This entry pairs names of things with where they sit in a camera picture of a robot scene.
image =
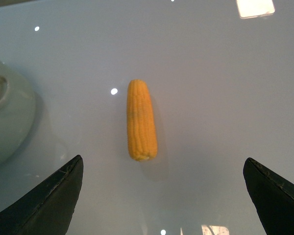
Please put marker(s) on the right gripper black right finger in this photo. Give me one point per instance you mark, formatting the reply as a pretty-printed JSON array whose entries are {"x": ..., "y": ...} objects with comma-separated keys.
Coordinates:
[{"x": 272, "y": 196}]

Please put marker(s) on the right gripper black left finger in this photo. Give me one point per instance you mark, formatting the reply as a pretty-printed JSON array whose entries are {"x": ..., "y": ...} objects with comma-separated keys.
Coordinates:
[{"x": 48, "y": 208}]

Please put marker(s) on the yellow corn cob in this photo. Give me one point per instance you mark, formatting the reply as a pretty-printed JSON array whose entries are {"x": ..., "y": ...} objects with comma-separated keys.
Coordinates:
[{"x": 141, "y": 131}]

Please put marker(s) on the cream electric cooking pot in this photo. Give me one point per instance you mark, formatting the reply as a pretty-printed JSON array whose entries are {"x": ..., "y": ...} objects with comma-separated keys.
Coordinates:
[{"x": 17, "y": 110}]

